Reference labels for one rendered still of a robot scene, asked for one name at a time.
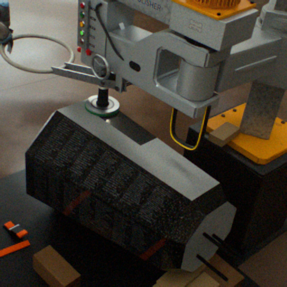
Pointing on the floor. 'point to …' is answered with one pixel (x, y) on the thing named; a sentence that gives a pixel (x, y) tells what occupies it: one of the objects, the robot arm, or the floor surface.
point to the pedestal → (245, 192)
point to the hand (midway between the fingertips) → (6, 50)
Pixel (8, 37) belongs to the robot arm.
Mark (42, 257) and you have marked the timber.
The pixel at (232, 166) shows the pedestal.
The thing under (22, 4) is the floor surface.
